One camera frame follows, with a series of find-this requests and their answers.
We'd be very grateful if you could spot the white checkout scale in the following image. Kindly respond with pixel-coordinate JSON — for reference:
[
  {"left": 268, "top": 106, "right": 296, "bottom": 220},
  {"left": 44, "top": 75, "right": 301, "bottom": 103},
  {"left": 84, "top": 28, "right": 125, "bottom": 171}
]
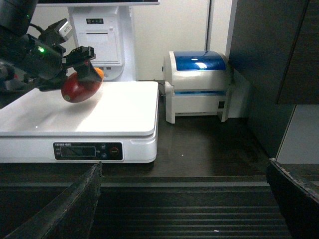
[{"left": 0, "top": 81, "right": 159, "bottom": 163}]

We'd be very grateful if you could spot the black ribbed checkout counter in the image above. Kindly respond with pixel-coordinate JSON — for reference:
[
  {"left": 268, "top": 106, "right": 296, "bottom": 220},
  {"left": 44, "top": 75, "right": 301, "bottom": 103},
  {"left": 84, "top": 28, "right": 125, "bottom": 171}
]
[{"left": 0, "top": 96, "right": 291, "bottom": 239}]

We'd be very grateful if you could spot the white blue label printer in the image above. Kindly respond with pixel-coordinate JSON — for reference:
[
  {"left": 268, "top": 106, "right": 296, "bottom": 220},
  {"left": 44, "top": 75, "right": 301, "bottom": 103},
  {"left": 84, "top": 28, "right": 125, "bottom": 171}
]
[{"left": 162, "top": 51, "right": 233, "bottom": 123}]

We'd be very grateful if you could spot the dark red mango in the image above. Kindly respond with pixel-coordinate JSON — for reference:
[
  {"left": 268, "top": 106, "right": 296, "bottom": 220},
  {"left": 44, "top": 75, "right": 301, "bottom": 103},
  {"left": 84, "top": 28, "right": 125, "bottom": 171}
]
[{"left": 61, "top": 68, "right": 104, "bottom": 103}]

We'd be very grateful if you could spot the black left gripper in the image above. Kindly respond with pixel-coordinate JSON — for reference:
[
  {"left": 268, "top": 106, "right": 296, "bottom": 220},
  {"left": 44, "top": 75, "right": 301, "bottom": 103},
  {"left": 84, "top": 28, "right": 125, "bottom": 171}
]
[{"left": 24, "top": 35, "right": 103, "bottom": 92}]

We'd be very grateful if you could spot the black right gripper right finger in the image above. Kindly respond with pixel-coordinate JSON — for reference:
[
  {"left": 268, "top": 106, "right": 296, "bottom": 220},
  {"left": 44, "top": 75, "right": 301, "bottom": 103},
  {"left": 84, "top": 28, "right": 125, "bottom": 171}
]
[{"left": 266, "top": 159, "right": 319, "bottom": 239}]

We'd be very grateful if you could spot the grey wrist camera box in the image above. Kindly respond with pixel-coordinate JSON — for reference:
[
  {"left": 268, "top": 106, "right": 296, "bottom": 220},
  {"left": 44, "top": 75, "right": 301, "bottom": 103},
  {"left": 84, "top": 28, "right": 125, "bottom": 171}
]
[{"left": 39, "top": 18, "right": 74, "bottom": 45}]

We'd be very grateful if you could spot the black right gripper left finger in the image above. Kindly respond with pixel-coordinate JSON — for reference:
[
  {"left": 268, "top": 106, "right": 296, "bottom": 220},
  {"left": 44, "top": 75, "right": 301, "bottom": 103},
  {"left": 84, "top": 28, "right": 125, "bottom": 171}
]
[{"left": 5, "top": 162, "right": 103, "bottom": 239}]

